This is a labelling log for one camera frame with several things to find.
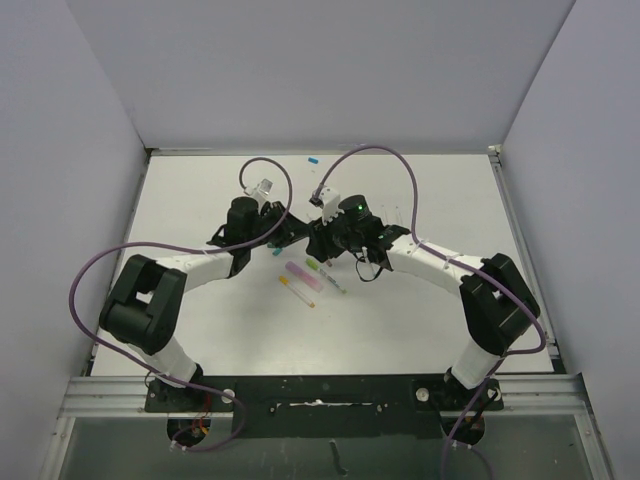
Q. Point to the green cap pen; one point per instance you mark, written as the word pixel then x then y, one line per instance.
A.
pixel 316 267

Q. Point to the aluminium right rail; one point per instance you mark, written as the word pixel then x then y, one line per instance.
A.
pixel 494 155

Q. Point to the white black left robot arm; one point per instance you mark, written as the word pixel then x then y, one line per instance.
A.
pixel 143 306

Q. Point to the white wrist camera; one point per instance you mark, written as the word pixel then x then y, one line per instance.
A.
pixel 328 200
pixel 261 190

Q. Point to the aluminium rail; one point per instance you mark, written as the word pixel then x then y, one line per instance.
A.
pixel 494 155
pixel 546 430

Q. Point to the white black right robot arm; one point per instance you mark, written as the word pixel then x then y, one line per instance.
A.
pixel 498 305

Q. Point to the aluminium front rail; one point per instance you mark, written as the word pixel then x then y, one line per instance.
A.
pixel 546 430

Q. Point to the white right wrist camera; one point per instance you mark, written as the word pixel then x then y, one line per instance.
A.
pixel 328 200

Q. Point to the purple highlighter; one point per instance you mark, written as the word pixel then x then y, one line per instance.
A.
pixel 302 275

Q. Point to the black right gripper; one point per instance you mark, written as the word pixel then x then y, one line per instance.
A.
pixel 320 245

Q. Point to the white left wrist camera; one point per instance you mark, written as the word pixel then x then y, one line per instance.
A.
pixel 261 190

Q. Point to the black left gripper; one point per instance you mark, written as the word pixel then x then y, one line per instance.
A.
pixel 291 230

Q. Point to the yellow cap pen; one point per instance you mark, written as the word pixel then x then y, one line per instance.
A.
pixel 284 281

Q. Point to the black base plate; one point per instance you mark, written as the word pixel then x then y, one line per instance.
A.
pixel 425 406

